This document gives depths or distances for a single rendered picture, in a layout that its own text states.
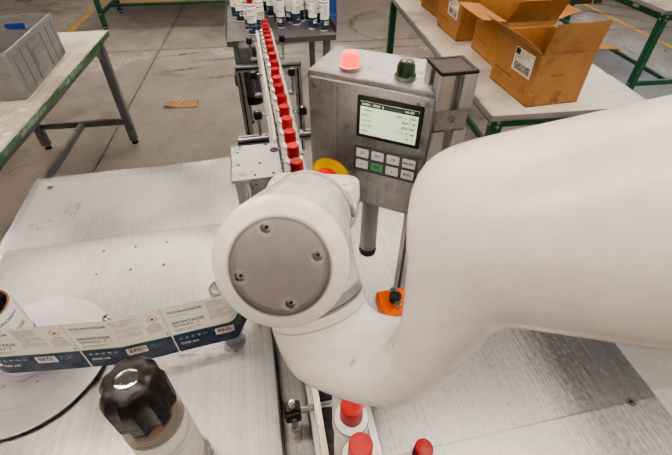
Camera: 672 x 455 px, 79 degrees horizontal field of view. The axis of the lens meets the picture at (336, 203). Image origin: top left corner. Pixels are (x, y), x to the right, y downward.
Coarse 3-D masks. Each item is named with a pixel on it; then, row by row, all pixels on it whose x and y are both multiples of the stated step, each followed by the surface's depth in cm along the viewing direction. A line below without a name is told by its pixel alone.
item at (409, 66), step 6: (402, 60) 47; (408, 60) 47; (402, 66) 47; (408, 66) 47; (414, 66) 47; (396, 72) 48; (402, 72) 47; (408, 72) 47; (414, 72) 48; (396, 78) 48; (402, 78) 47; (408, 78) 47; (414, 78) 48
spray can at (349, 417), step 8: (344, 400) 59; (336, 408) 62; (344, 408) 58; (352, 408) 58; (360, 408) 58; (336, 416) 61; (344, 416) 58; (352, 416) 57; (360, 416) 58; (336, 424) 60; (344, 424) 60; (352, 424) 58; (360, 424) 60; (336, 432) 61; (344, 432) 59; (352, 432) 59; (336, 440) 63; (344, 440) 61; (336, 448) 65
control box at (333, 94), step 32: (320, 64) 52; (384, 64) 52; (416, 64) 52; (320, 96) 52; (352, 96) 50; (384, 96) 48; (416, 96) 46; (320, 128) 55; (352, 128) 53; (320, 160) 58; (352, 160) 56; (384, 192) 57
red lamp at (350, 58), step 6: (342, 54) 50; (348, 54) 49; (354, 54) 49; (342, 60) 50; (348, 60) 49; (354, 60) 49; (342, 66) 50; (348, 66) 49; (354, 66) 50; (360, 66) 50; (348, 72) 50; (354, 72) 50
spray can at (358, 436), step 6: (360, 432) 55; (354, 438) 55; (360, 438) 55; (366, 438) 55; (348, 444) 54; (354, 444) 54; (360, 444) 54; (366, 444) 54; (372, 444) 54; (342, 450) 58; (348, 450) 55; (354, 450) 54; (360, 450) 54; (366, 450) 54; (372, 450) 54
